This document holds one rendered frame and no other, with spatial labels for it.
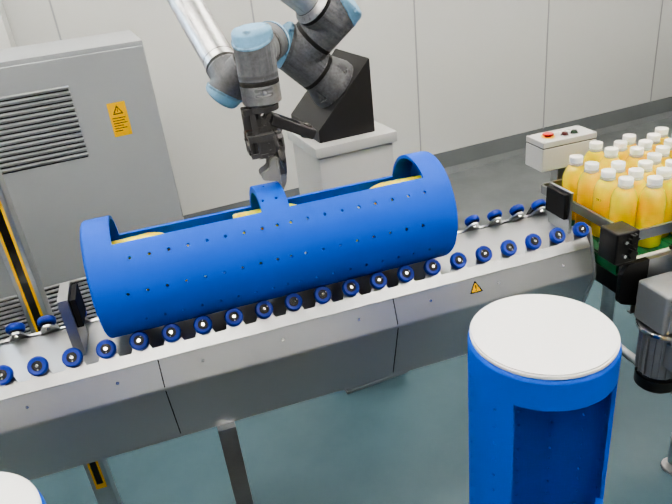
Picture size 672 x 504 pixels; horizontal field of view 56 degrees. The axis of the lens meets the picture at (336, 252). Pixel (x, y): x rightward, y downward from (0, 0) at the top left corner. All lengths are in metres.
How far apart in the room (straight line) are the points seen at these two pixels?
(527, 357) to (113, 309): 0.87
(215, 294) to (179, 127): 2.87
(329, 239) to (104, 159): 1.66
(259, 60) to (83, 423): 0.94
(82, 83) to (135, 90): 0.21
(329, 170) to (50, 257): 1.41
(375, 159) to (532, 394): 1.34
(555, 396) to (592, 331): 0.17
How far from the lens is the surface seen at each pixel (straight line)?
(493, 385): 1.23
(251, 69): 1.42
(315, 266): 1.49
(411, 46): 4.73
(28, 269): 1.92
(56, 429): 1.66
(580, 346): 1.26
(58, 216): 3.02
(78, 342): 1.62
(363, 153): 2.31
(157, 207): 3.04
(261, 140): 1.47
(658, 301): 1.82
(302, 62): 2.24
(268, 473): 2.50
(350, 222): 1.48
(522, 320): 1.31
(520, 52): 5.27
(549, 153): 2.15
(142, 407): 1.63
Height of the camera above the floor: 1.76
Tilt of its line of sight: 27 degrees down
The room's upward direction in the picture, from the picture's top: 7 degrees counter-clockwise
